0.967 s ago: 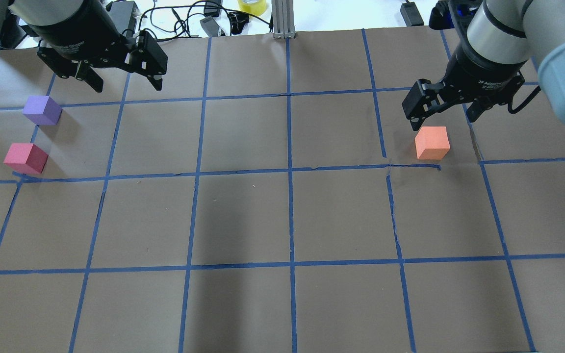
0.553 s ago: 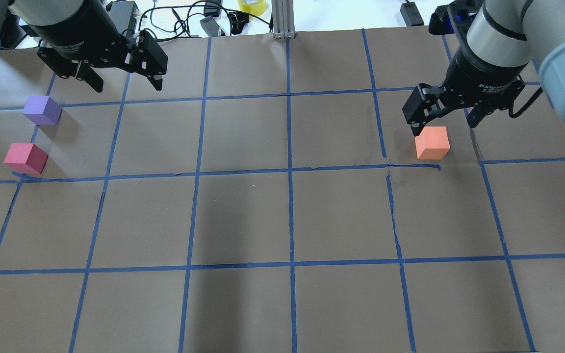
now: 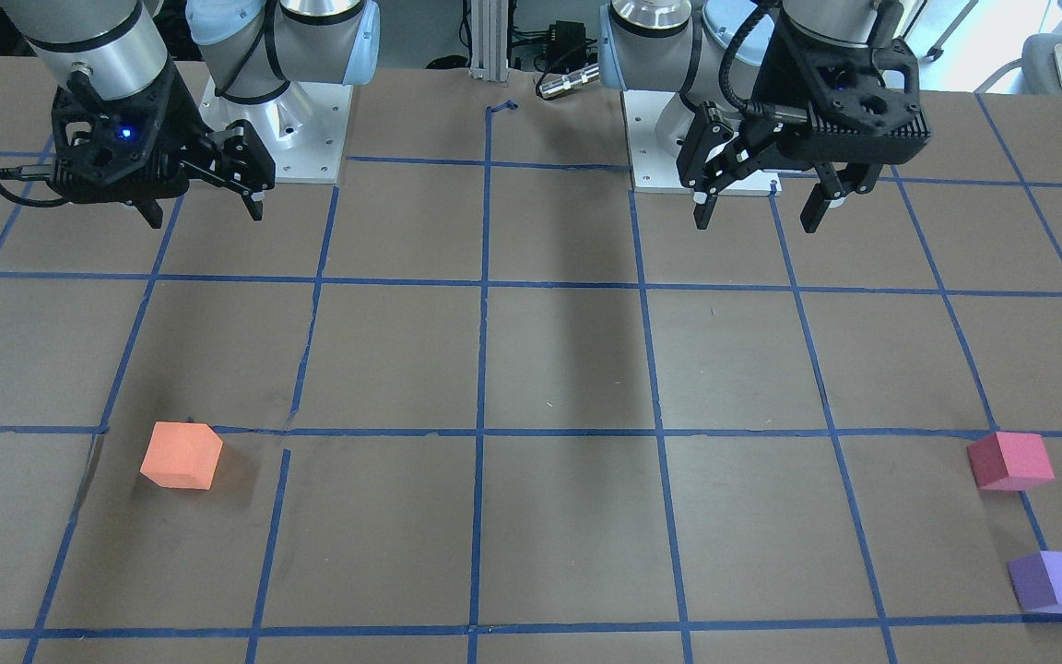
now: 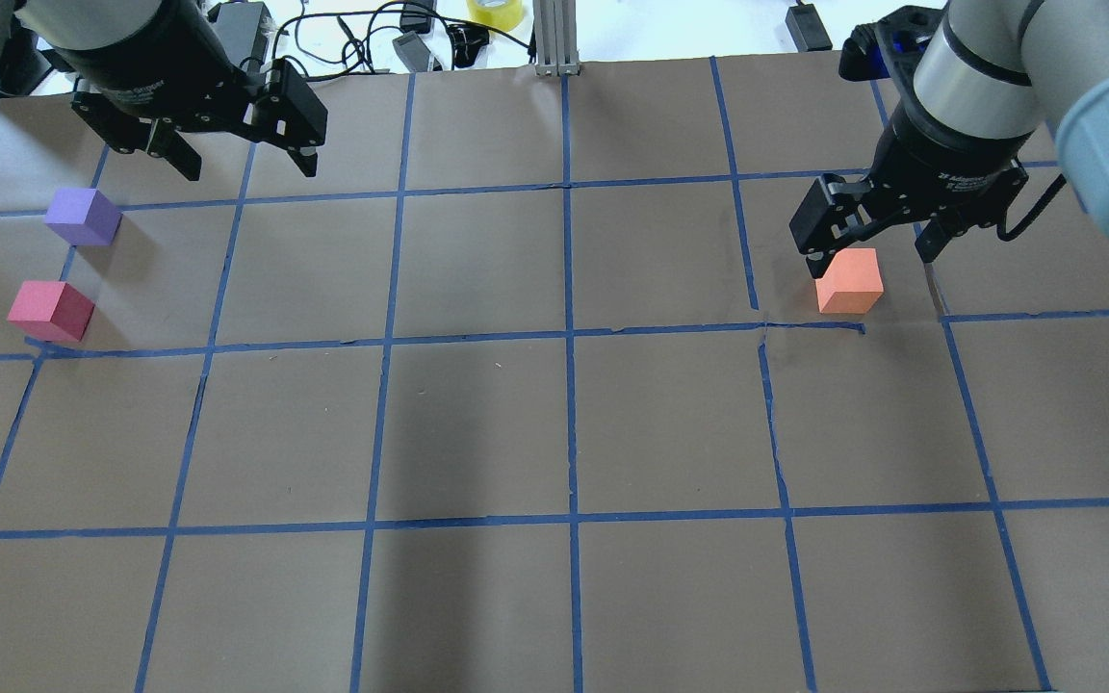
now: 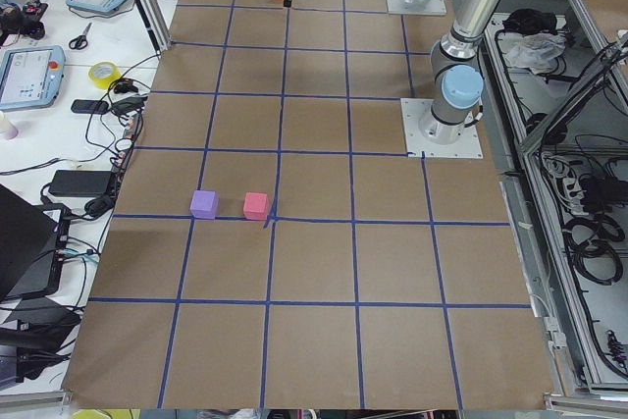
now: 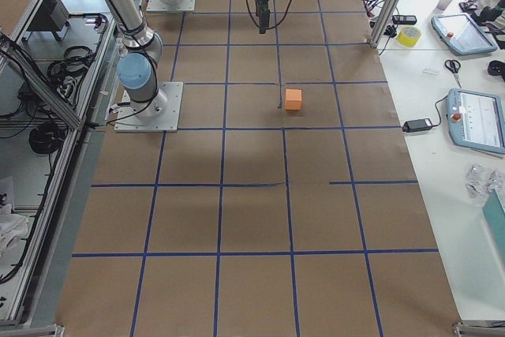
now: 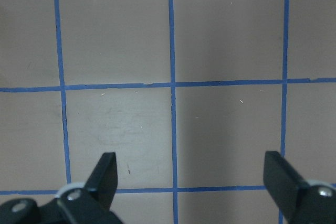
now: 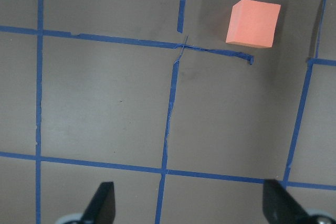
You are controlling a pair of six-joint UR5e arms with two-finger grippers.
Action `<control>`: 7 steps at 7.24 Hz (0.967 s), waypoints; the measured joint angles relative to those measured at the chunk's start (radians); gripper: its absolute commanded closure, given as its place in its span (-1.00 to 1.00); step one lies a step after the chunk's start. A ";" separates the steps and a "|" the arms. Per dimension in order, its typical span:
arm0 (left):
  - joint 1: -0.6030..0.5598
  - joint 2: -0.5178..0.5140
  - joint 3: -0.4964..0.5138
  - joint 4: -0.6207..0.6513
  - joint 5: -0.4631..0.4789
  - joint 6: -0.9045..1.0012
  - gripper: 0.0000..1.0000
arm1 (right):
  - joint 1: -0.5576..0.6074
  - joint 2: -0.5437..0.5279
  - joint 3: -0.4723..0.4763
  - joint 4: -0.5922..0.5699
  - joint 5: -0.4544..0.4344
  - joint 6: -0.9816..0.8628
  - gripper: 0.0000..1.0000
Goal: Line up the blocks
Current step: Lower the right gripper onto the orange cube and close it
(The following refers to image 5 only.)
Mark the near blue teach pendant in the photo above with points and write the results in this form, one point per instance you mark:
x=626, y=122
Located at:
x=31, y=77

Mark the purple foam block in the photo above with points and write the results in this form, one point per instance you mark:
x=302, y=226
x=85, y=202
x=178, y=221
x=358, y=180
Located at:
x=204, y=204

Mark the crumpled white cloth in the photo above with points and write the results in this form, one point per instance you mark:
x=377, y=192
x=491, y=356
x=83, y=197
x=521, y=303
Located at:
x=537, y=53

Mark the black handled scissors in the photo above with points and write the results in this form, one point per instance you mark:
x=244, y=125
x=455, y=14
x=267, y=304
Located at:
x=80, y=42

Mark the yellow tape roll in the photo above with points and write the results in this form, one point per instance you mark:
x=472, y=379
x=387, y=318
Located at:
x=104, y=74

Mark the black power adapter brick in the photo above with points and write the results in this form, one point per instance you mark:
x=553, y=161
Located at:
x=76, y=183

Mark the black phone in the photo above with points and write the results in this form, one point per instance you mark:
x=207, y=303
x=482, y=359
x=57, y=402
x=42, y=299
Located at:
x=89, y=107

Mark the pink foam block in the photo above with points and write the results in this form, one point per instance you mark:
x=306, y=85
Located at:
x=256, y=206

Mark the black laptop computer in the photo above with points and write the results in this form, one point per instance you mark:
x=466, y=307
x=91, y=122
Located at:
x=32, y=240

